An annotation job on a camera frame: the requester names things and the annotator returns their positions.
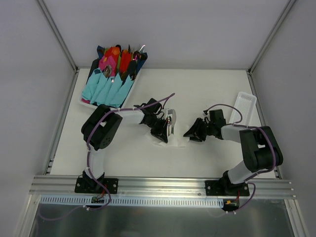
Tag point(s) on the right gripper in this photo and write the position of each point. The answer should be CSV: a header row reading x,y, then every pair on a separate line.
x,y
203,129

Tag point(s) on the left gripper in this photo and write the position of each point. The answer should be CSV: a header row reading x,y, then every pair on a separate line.
x,y
161,127

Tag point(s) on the silver spoon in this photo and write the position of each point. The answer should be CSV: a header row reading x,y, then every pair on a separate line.
x,y
168,122

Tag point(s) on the white paper napkin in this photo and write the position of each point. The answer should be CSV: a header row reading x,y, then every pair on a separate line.
x,y
175,140

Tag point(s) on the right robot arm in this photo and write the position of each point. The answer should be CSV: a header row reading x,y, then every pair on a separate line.
x,y
259,148

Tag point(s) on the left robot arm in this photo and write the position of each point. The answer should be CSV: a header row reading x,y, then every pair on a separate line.
x,y
99,131

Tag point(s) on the light blue rolled napkin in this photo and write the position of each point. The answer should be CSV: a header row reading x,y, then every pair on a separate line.
x,y
111,91

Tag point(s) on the dark navy rolled napkin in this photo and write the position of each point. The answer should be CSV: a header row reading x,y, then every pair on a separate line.
x,y
141,61

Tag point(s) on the pink rolled napkin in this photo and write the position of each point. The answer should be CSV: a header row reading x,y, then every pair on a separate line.
x,y
108,61

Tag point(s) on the small white perforated basket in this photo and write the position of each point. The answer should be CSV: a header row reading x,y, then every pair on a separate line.
x,y
245,103

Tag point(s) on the white tray of rolled napkins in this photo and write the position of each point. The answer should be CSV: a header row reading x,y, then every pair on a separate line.
x,y
112,76

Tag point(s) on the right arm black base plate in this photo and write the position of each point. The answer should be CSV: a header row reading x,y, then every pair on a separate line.
x,y
225,188

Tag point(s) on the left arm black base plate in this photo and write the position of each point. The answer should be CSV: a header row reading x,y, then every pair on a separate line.
x,y
86,185

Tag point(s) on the aluminium mounting rail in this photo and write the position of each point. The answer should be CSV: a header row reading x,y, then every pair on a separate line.
x,y
159,187

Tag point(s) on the white slotted cable duct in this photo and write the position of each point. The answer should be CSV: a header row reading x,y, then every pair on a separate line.
x,y
134,201

